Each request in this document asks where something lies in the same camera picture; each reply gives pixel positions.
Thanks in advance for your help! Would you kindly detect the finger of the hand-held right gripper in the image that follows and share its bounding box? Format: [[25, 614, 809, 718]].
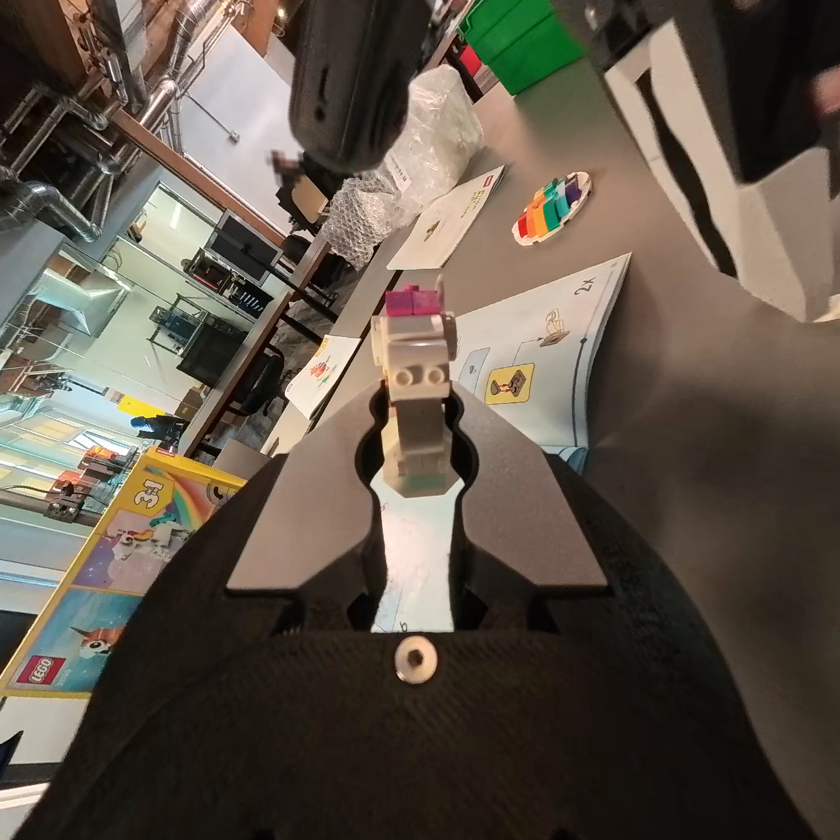
[[602, 18, 744, 281], [718, 140, 840, 324]]

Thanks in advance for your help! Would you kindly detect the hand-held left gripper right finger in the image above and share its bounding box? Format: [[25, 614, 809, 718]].
[[448, 382, 610, 616]]

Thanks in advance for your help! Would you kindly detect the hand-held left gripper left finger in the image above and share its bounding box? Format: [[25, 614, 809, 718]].
[[225, 386, 389, 618]]

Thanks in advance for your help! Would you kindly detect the white lego animal model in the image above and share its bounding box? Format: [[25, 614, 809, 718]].
[[369, 274, 462, 501]]

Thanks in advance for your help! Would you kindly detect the silver elbow pipe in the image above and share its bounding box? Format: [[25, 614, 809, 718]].
[[0, 180, 105, 242]]

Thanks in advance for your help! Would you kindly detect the plate of rainbow lego bricks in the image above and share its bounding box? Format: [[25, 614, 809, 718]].
[[511, 171, 593, 248]]

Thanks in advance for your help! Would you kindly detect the yellow lego box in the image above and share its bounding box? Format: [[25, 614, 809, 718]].
[[0, 445, 249, 698]]

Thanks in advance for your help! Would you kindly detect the green plastic bin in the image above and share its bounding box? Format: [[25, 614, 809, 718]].
[[457, 0, 559, 40], [482, 10, 586, 97]]

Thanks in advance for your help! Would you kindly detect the clear plastic bag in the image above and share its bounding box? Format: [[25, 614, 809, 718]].
[[379, 64, 484, 228]]

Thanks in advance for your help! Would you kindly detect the bubble wrap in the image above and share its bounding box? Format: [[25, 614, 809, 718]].
[[323, 172, 403, 271]]

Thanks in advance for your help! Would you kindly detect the black office chair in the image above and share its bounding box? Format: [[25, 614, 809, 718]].
[[230, 346, 287, 417]]

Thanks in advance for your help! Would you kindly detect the small booklet with orange figure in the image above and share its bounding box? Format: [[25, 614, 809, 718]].
[[284, 333, 363, 422]]

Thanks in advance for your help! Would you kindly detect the open light blue booklet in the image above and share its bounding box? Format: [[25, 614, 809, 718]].
[[369, 252, 633, 635]]

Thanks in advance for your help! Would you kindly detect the white closed booklet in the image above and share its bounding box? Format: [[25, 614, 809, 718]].
[[386, 164, 507, 271]]

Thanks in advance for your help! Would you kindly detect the black machine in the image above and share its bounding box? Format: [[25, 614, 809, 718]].
[[176, 311, 249, 389]]

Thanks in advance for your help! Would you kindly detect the black monitor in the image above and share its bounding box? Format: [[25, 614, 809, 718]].
[[202, 209, 286, 287]]

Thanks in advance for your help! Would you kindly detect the silver ventilation duct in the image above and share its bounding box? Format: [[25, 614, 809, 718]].
[[131, 0, 219, 132]]

